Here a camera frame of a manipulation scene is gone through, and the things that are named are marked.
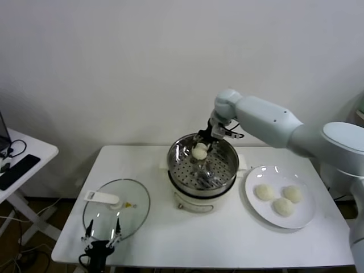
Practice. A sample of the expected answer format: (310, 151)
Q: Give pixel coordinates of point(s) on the cream electric cooker base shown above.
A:
(193, 205)

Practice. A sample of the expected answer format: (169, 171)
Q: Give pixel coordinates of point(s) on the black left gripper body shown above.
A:
(98, 251)

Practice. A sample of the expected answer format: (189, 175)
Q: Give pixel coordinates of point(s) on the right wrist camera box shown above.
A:
(219, 131)

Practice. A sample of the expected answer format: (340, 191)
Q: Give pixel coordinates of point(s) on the black flat keyboard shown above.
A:
(20, 172)

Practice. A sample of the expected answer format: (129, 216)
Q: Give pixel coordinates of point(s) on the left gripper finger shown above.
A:
(88, 231)
(117, 231)

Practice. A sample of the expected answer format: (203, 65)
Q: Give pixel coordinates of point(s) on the open laptop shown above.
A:
(4, 133)

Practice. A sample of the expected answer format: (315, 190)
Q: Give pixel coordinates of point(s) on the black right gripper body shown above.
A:
(208, 133)

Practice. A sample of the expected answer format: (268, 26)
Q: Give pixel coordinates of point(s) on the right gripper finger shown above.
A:
(196, 140)
(212, 146)

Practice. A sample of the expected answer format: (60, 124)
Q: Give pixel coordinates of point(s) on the white round plate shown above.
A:
(273, 176)

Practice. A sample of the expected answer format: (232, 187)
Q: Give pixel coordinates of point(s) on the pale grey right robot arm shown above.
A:
(261, 119)

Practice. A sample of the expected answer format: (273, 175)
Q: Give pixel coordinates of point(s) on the white steamed baozi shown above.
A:
(283, 206)
(293, 194)
(265, 192)
(199, 153)

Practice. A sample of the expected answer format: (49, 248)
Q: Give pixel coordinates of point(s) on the white side table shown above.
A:
(34, 148)

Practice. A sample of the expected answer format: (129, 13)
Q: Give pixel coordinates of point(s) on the stainless steel steamer basket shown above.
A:
(182, 170)

